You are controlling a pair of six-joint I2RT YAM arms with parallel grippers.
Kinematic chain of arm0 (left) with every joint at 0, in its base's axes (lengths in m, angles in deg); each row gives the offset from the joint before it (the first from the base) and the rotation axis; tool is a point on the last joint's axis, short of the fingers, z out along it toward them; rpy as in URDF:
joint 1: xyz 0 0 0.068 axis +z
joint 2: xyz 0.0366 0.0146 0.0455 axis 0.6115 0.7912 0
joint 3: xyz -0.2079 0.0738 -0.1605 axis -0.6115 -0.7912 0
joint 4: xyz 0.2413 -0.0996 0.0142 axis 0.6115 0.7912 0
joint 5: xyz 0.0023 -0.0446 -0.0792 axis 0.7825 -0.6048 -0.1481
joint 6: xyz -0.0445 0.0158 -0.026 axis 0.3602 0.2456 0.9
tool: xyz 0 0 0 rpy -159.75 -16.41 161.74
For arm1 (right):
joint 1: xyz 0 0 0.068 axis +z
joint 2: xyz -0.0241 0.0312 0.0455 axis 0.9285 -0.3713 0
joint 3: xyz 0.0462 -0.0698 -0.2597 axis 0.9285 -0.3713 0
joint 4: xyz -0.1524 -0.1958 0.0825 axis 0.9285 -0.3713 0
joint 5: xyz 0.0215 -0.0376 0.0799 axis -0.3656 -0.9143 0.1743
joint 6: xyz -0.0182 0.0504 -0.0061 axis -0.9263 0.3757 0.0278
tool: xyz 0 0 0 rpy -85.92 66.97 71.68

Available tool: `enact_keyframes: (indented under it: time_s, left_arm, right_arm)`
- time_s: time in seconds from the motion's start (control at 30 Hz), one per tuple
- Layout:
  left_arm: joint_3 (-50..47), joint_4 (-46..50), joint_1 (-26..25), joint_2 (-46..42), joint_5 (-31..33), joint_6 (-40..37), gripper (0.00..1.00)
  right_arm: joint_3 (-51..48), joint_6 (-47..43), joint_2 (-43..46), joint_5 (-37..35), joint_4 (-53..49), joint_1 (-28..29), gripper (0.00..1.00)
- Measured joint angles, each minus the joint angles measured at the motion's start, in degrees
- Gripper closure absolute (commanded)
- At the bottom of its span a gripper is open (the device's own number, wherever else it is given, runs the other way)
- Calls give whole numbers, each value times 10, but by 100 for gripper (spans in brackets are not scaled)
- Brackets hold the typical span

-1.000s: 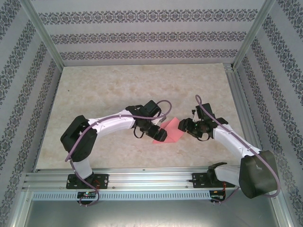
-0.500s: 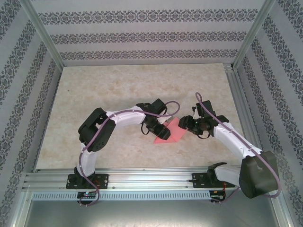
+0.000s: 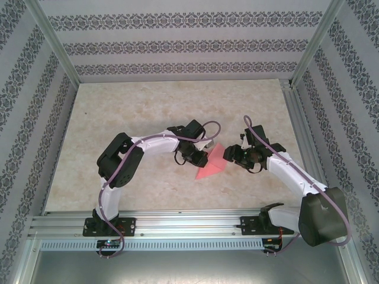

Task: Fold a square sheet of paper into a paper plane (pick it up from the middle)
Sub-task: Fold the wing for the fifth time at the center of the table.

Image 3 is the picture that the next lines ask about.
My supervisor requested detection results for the pink paper sheet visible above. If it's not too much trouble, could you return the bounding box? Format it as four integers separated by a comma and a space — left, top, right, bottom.
194, 143, 227, 180

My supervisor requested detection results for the sheet metal tray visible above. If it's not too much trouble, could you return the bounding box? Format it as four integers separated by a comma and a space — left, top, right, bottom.
16, 238, 365, 284

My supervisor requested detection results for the right gripper black cable loop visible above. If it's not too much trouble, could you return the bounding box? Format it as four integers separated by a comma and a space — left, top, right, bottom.
245, 164, 267, 175

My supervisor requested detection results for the aluminium side rail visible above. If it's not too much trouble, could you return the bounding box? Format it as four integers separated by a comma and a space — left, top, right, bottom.
280, 79, 337, 214

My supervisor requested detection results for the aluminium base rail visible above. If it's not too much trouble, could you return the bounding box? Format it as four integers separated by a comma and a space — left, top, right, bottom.
28, 208, 349, 240

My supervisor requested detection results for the slotted cable duct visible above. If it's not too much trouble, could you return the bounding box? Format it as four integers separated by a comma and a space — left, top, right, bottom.
40, 238, 264, 251

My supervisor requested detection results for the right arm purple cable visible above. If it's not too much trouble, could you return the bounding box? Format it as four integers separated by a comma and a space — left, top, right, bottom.
243, 114, 349, 257

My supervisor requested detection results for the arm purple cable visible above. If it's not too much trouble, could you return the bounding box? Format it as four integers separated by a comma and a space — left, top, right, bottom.
99, 120, 222, 259
243, 114, 349, 257

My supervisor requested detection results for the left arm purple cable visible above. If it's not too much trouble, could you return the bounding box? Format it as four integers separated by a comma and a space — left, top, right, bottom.
99, 120, 222, 259

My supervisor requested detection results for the aluminium frame post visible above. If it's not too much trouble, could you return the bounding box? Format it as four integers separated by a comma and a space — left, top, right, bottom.
290, 0, 347, 88
25, 0, 81, 86

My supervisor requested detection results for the aluminium frame bar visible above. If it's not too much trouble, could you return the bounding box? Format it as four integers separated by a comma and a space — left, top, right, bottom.
336, 233, 372, 284
11, 232, 42, 284

